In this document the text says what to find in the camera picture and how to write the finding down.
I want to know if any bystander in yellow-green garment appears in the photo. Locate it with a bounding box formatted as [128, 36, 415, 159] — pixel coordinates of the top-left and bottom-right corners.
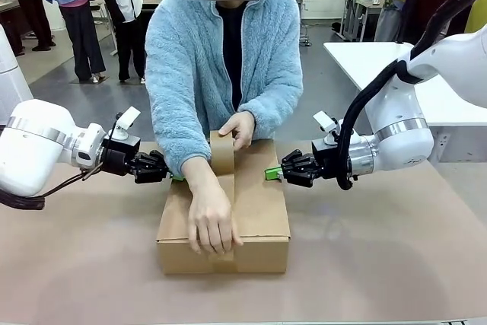
[463, 1, 487, 35]

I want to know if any bystander in black apron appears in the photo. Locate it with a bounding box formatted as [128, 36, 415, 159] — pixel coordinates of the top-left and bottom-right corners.
[91, 0, 154, 84]

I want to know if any bystander in blue shirt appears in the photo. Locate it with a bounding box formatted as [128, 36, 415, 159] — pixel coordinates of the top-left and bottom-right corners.
[33, 0, 107, 83]

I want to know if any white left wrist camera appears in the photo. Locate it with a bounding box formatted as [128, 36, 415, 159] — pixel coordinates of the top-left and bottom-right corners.
[115, 106, 142, 142]

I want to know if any brown tape strip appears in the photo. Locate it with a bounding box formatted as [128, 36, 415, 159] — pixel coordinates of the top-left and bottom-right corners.
[208, 170, 240, 275]

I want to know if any dark left arm cable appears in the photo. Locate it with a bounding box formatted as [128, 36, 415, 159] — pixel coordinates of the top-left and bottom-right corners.
[0, 164, 106, 211]

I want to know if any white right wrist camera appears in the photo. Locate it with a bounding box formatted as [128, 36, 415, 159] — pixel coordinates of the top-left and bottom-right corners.
[312, 110, 342, 142]

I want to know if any person's left forearm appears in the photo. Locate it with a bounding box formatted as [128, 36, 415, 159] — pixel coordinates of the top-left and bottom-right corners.
[235, 84, 304, 142]

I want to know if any person's right hand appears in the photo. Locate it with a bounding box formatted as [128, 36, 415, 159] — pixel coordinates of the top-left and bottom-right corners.
[187, 183, 244, 256]

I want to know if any brown packing tape roll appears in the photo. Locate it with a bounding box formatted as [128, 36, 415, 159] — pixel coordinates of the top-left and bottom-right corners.
[208, 129, 240, 176]

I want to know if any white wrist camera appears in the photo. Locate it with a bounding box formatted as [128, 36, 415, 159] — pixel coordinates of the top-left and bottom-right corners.
[312, 110, 342, 142]
[115, 106, 142, 142]

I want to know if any grey background desk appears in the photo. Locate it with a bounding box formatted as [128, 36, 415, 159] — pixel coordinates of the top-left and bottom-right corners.
[340, 0, 386, 43]

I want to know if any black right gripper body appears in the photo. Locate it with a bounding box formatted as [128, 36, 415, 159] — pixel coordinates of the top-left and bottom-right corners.
[311, 138, 343, 180]

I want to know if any cardboard box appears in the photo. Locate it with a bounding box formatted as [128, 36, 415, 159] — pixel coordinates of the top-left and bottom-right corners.
[154, 138, 292, 276]

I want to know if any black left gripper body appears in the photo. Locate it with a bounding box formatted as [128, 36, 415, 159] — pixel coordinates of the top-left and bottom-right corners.
[101, 136, 141, 177]

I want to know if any bystander in white top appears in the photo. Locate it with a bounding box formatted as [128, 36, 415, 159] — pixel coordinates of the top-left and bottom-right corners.
[2, 0, 56, 52]

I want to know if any person in blue fleece jacket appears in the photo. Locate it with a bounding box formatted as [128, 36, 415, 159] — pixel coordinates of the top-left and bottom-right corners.
[145, 0, 305, 174]

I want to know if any person's left hand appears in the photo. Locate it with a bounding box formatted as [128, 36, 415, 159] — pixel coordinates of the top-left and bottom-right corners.
[218, 110, 256, 150]

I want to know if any person's right forearm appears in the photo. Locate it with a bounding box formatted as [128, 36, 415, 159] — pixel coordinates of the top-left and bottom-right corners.
[151, 111, 229, 204]

